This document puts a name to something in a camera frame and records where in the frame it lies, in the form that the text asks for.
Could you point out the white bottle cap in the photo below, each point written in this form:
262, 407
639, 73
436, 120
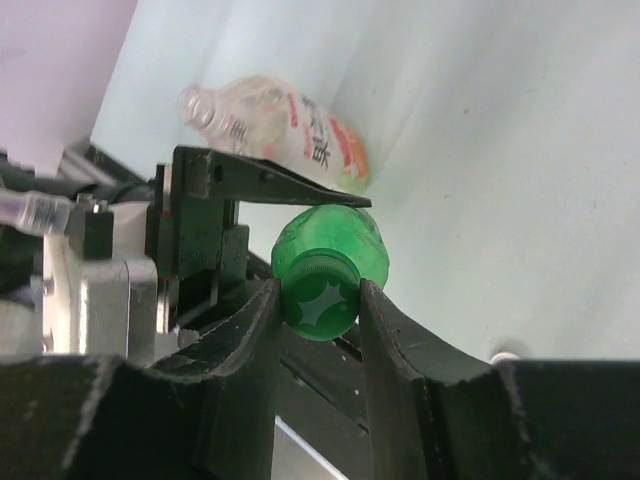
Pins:
503, 356

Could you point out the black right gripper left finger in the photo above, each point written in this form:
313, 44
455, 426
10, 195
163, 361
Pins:
204, 412

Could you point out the clear bottle with orange label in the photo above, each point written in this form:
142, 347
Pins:
266, 118

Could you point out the green bottle cap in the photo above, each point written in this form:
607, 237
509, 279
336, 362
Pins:
320, 294

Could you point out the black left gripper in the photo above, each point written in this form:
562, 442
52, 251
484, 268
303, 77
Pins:
192, 230

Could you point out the green plastic bottle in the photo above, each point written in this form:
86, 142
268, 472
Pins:
350, 231

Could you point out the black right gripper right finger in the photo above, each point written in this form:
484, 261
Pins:
435, 412

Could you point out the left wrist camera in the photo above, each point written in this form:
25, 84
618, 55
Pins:
104, 306

